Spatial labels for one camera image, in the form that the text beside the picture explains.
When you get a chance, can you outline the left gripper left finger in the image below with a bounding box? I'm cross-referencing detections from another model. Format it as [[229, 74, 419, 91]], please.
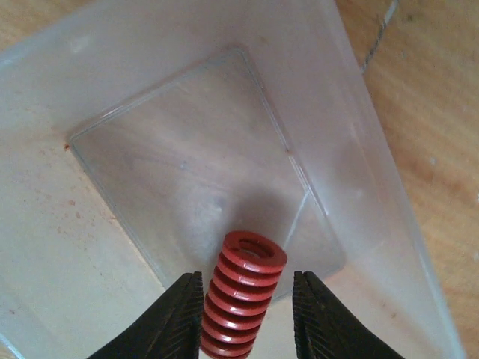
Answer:
[[90, 271, 203, 358]]

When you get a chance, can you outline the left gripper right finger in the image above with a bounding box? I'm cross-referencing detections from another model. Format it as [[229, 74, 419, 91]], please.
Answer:
[[293, 271, 401, 358]]

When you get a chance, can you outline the translucent plastic spring bin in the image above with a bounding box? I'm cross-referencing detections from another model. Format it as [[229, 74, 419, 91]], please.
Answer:
[[1, 1, 466, 358]]

